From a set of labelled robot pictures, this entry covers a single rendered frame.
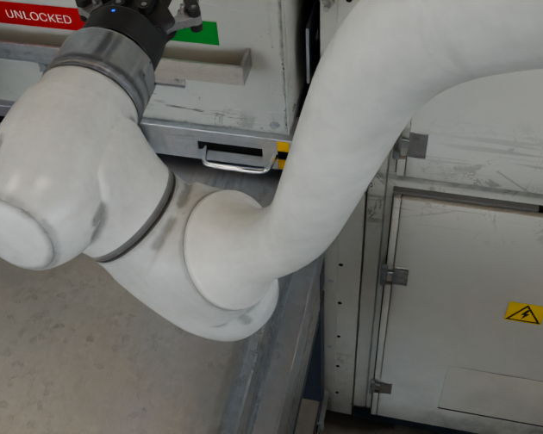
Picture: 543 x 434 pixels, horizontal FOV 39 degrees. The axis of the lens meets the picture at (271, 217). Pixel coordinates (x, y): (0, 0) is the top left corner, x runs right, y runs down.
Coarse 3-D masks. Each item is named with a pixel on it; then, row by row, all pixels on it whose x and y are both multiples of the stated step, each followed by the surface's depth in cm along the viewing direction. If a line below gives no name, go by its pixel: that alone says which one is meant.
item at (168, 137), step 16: (0, 112) 114; (144, 128) 110; (160, 128) 109; (176, 128) 109; (192, 128) 108; (208, 128) 108; (224, 128) 108; (160, 144) 112; (176, 144) 111; (192, 144) 110; (224, 144) 109; (240, 144) 108; (256, 144) 107; (224, 160) 112; (240, 160) 111; (256, 160) 110
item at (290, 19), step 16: (288, 0) 92; (304, 0) 103; (288, 16) 94; (304, 16) 105; (288, 32) 95; (304, 32) 106; (288, 48) 96; (304, 48) 108; (288, 64) 98; (304, 64) 110; (288, 80) 100; (304, 80) 112; (288, 96) 101; (288, 112) 103; (288, 128) 105
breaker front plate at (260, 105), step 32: (0, 0) 99; (32, 0) 98; (64, 0) 97; (224, 0) 91; (256, 0) 90; (0, 32) 104; (32, 32) 102; (64, 32) 101; (224, 32) 95; (256, 32) 94; (0, 64) 108; (32, 64) 107; (224, 64) 99; (256, 64) 98; (0, 96) 114; (160, 96) 106; (192, 96) 105; (224, 96) 103; (256, 96) 102; (256, 128) 107
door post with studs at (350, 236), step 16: (320, 0) 94; (336, 0) 94; (352, 0) 93; (320, 16) 96; (336, 16) 95; (320, 32) 98; (352, 224) 125; (352, 240) 128; (352, 256) 132; (352, 272) 135; (352, 288) 139; (352, 304) 143; (352, 320) 147; (336, 336) 153; (352, 336) 152; (336, 352) 158; (352, 352) 156; (336, 368) 163; (352, 368) 161; (336, 384) 168; (352, 384) 167; (336, 400) 174
